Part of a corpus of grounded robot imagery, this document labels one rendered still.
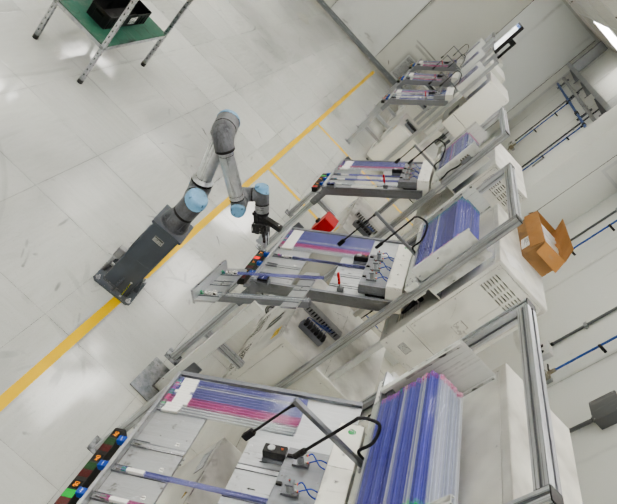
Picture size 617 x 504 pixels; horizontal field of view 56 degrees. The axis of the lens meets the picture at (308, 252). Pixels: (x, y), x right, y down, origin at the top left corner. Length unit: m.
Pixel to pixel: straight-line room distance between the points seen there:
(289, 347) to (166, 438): 1.14
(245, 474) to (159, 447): 0.31
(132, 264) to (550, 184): 3.98
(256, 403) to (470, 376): 0.76
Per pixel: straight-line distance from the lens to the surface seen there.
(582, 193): 5.92
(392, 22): 11.30
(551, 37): 11.28
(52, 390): 2.92
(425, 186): 4.06
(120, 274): 3.30
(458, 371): 1.86
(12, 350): 2.94
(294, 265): 3.06
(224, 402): 2.15
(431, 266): 2.62
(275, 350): 3.07
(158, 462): 2.00
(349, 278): 2.95
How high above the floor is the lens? 2.38
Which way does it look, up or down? 29 degrees down
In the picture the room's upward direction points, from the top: 50 degrees clockwise
